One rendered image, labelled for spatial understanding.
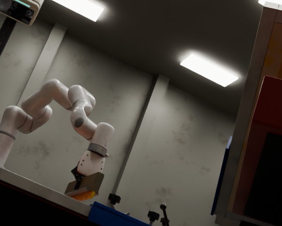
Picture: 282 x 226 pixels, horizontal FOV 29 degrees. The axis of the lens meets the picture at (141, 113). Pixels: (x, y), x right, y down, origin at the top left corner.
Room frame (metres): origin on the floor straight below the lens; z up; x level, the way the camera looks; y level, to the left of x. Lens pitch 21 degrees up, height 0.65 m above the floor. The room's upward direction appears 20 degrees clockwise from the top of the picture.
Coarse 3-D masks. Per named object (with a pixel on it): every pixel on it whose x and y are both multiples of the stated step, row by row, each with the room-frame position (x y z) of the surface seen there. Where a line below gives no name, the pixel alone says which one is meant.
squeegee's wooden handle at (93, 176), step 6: (96, 174) 1.97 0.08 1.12; (102, 174) 1.98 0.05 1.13; (84, 180) 2.11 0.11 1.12; (90, 180) 2.02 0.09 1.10; (96, 180) 1.97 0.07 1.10; (102, 180) 1.98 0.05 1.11; (72, 186) 2.26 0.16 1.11; (84, 186) 2.07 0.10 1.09; (90, 186) 1.99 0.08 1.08; (96, 186) 1.98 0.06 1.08; (66, 192) 2.32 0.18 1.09; (96, 192) 1.98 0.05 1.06
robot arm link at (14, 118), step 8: (8, 112) 2.55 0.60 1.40; (16, 112) 2.55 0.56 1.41; (24, 112) 2.59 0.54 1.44; (8, 120) 2.55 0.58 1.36; (16, 120) 2.56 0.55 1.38; (24, 120) 2.59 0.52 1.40; (32, 120) 2.63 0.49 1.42; (0, 128) 2.57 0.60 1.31; (8, 128) 2.56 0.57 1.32; (16, 128) 2.57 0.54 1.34; (24, 128) 2.62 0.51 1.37; (16, 136) 2.60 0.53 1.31
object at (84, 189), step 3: (78, 189) 2.09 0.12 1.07; (81, 189) 2.04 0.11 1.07; (84, 189) 2.00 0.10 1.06; (87, 189) 2.00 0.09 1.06; (69, 192) 2.21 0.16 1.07; (72, 192) 2.16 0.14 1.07; (75, 192) 2.12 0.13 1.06; (78, 192) 2.10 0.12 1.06; (81, 192) 2.08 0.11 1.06; (84, 192) 2.06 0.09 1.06; (87, 192) 2.04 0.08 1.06; (66, 195) 2.25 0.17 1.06; (69, 195) 2.23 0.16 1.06; (72, 195) 2.20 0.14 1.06; (75, 195) 2.18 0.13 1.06; (78, 195) 2.16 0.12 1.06; (96, 195) 2.03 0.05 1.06
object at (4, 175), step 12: (0, 168) 1.79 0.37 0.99; (0, 180) 1.80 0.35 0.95; (12, 180) 1.80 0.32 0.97; (24, 180) 1.81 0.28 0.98; (36, 192) 1.83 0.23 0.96; (48, 192) 1.84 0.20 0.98; (60, 204) 1.85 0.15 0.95; (72, 204) 1.86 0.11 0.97; (84, 204) 1.88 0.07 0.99; (84, 216) 1.90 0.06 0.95
